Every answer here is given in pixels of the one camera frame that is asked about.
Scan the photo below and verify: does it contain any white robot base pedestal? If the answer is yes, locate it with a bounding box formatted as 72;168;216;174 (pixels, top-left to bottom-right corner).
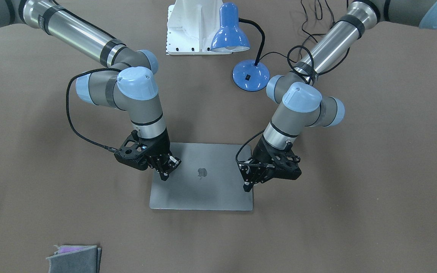
166;0;223;55

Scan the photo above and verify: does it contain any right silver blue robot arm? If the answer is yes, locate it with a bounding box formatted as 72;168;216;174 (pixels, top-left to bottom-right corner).
0;0;181;181

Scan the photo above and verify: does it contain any grey laptop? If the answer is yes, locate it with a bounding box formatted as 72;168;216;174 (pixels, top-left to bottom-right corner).
149;142;253;211

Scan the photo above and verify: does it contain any blue desk lamp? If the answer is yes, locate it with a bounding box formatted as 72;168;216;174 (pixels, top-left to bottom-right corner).
210;2;269;92

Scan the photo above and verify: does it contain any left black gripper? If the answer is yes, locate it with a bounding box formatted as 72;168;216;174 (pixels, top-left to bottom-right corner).
239;136;276;192

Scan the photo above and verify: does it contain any black lamp power cable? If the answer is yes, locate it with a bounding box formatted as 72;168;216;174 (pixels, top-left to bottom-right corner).
256;0;350;76

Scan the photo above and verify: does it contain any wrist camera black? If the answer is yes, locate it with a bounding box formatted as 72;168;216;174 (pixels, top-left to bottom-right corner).
114;130;148;171
271;147;302;180

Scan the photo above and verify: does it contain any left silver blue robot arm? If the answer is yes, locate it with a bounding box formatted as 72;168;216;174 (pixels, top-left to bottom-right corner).
236;0;437;192

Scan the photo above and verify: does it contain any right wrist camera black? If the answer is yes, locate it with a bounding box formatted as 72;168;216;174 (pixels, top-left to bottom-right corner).
114;130;148;171

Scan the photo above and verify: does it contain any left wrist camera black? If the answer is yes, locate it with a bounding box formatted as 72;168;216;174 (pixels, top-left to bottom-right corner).
271;147;302;180

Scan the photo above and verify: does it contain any folded grey cloth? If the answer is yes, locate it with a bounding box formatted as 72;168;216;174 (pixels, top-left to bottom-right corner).
47;245;102;273

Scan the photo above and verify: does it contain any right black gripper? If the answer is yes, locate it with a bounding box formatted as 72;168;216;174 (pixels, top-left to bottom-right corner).
145;129;182;181

